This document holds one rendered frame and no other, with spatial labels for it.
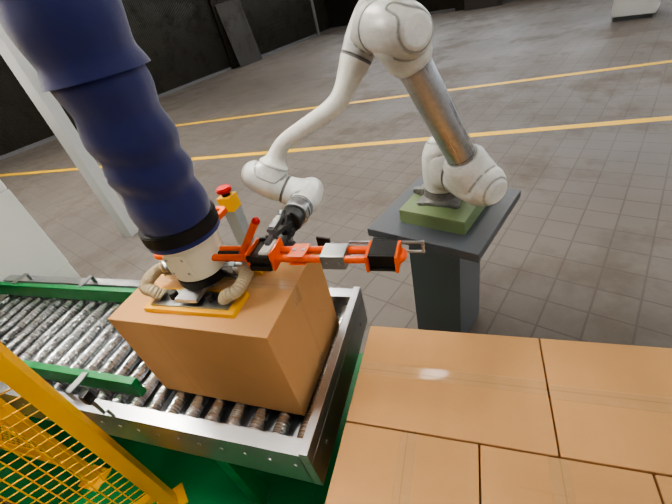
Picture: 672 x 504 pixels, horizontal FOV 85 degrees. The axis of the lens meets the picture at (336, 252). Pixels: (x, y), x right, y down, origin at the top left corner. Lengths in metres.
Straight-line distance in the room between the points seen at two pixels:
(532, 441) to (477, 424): 0.14
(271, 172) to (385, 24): 0.56
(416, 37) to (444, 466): 1.13
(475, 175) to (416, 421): 0.82
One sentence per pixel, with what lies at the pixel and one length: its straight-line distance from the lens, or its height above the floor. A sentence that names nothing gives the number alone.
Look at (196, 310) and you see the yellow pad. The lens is 1.19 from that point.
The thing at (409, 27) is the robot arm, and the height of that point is 1.53.
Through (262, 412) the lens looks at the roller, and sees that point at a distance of 1.40.
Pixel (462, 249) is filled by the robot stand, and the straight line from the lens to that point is 1.48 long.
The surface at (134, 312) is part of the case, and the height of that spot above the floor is 0.95.
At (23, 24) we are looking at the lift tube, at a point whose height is 1.71.
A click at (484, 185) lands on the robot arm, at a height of 1.01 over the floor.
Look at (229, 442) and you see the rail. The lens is 1.34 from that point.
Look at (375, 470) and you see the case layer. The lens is 1.22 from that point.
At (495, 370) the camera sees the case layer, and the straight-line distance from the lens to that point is 1.37.
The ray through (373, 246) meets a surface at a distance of 0.96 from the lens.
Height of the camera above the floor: 1.66
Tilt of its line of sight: 36 degrees down
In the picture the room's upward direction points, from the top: 15 degrees counter-clockwise
